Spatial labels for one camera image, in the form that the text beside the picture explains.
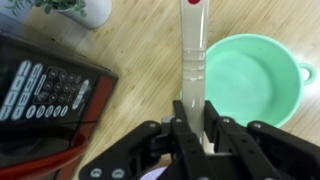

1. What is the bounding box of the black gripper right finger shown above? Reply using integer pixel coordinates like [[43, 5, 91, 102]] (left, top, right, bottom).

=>
[[204, 101, 320, 180]]

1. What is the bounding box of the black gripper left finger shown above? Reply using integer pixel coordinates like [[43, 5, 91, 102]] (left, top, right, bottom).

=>
[[79, 100, 214, 180]]

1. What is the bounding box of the beige plastic spoon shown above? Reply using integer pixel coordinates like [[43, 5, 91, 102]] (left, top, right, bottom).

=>
[[180, 0, 211, 152]]

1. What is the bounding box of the light green pot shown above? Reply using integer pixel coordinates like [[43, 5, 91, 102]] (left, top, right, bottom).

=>
[[205, 34, 317, 128]]

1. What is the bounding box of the white round plate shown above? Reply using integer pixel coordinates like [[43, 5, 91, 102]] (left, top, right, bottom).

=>
[[139, 166, 167, 180]]

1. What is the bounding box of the red black microwave oven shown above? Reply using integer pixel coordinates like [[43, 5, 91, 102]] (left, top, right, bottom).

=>
[[0, 14, 118, 180]]

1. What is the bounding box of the small potted green plant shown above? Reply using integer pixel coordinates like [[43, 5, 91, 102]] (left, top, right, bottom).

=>
[[4, 0, 112, 29]]

